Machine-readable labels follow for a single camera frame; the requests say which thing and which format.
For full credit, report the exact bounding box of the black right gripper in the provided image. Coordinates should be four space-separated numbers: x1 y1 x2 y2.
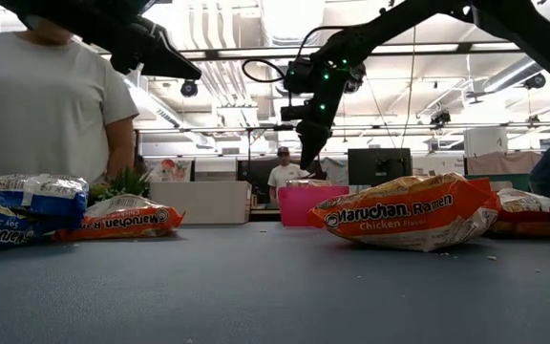
284 40 367 170

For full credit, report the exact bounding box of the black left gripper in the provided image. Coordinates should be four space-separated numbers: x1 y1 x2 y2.
110 16 202 80

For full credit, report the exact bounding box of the red ramen noodle pack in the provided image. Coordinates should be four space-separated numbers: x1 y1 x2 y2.
487 187 550 239
470 177 503 226

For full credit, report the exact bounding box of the black ceiling spotlight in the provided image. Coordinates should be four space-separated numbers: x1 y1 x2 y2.
346 61 368 95
430 108 453 129
522 72 547 91
180 78 200 99

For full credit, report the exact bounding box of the grey hanging cloth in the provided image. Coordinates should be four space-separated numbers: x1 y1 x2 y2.
322 156 350 186

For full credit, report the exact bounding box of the pink plastic bin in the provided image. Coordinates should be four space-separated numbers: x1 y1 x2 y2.
278 184 351 227

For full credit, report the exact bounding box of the black flat monitor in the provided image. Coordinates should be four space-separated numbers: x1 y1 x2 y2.
347 147 413 186

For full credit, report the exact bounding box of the poster with red picture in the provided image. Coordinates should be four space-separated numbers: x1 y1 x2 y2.
143 157 194 183

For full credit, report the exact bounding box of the white plastic bin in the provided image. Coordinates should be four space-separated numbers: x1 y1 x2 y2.
149 180 253 226

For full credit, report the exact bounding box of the green artificial succulent plant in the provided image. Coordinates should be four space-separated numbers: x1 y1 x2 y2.
88 166 153 202

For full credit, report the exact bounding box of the black beam with light strips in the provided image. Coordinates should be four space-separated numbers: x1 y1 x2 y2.
95 40 524 62

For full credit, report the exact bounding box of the blue-grey table mat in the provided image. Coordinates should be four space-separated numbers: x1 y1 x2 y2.
0 222 550 344

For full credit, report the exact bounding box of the beige hanging cloth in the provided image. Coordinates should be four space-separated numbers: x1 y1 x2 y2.
465 151 543 177

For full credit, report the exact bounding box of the teal plastic bin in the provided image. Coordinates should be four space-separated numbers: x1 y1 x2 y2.
465 172 532 193

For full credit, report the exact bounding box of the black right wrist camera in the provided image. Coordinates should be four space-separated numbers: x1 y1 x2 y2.
280 104 312 122

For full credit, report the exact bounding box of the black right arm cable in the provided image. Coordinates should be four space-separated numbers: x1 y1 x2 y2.
241 24 348 86

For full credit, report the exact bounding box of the thin hanging black cable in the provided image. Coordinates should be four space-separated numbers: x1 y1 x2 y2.
400 26 419 149

